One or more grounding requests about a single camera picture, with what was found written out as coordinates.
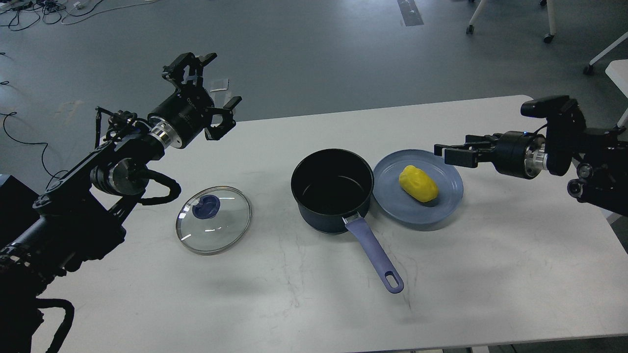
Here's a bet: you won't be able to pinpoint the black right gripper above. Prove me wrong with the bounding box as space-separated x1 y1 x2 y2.
434 130 546 179

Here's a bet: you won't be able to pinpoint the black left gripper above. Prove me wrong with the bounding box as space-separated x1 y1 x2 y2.
147 53 242 149

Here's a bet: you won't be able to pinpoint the glass pot lid blue knob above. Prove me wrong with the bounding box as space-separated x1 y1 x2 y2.
175 186 253 255

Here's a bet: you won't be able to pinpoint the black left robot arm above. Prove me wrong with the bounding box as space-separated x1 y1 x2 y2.
1 53 242 353

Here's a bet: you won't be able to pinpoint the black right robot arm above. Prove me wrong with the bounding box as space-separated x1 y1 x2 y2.
434 95 628 216

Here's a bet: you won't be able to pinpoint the yellow potato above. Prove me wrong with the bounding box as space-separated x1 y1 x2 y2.
398 165 439 203

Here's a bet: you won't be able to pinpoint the blue round plate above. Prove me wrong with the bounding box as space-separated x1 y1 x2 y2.
374 149 464 226

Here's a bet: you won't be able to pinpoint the white chair legs with casters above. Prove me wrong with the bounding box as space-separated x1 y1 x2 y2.
466 0 560 45

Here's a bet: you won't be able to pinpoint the white table leg with caster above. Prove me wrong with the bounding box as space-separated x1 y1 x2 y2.
582 31 628 76

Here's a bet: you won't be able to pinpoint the dark tape strip on floor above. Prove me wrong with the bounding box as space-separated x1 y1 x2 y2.
397 0 424 27

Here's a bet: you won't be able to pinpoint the black box at left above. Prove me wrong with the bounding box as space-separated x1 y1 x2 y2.
0 174 70 276

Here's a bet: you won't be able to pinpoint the dark blue saucepan purple handle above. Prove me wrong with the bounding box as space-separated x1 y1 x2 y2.
290 149 404 294

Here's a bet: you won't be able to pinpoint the black cable on floor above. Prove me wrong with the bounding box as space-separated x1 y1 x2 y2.
0 110 71 198

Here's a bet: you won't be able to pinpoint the tangled cables on floor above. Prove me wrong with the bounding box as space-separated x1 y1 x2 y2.
0 0 162 31

